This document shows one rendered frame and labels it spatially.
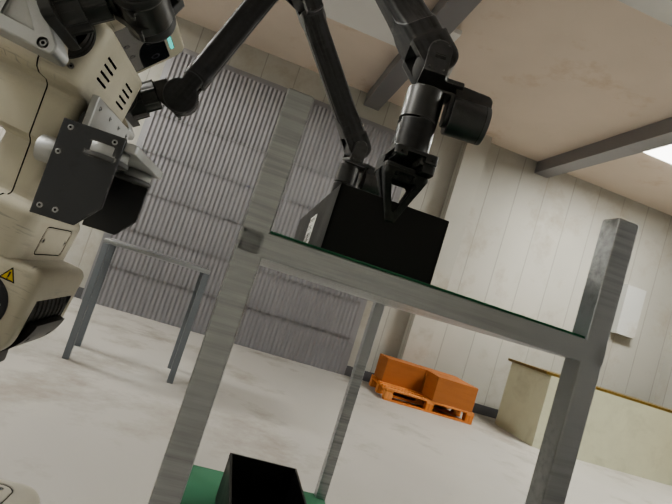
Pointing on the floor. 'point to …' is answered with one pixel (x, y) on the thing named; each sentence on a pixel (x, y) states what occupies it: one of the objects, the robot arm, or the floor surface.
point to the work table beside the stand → (101, 287)
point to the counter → (647, 461)
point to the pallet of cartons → (424, 388)
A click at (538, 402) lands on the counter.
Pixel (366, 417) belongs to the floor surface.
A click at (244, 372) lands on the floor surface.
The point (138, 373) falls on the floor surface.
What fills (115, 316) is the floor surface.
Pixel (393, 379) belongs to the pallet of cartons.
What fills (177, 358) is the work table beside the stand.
